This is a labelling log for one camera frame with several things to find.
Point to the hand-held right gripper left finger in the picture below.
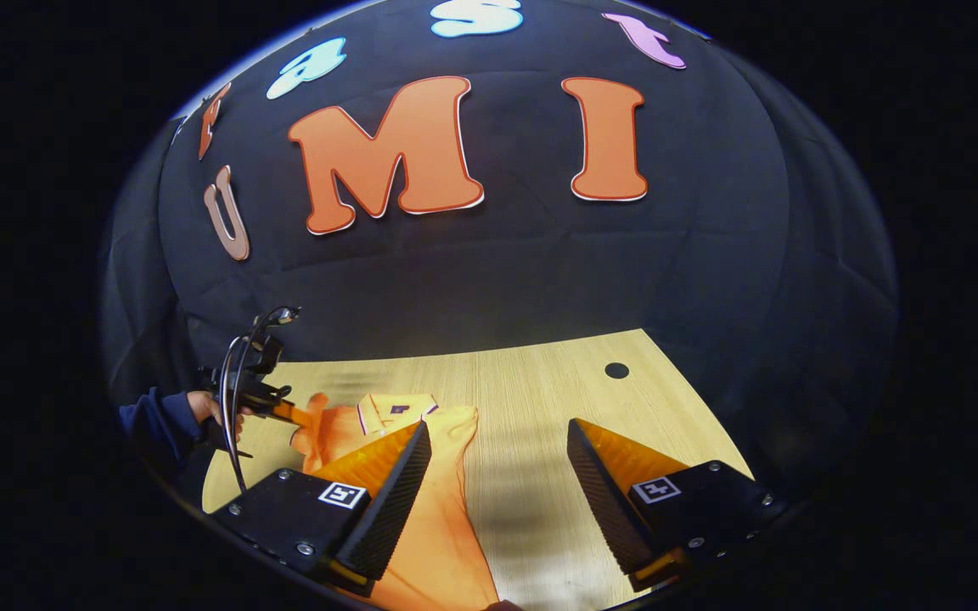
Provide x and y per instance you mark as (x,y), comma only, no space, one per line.
(391,509)

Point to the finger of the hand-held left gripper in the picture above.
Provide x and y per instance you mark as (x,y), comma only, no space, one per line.
(295,416)

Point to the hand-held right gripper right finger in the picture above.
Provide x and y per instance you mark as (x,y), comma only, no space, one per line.
(604,501)

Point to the orange T-shirt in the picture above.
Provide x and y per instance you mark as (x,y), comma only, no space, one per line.
(446,526)

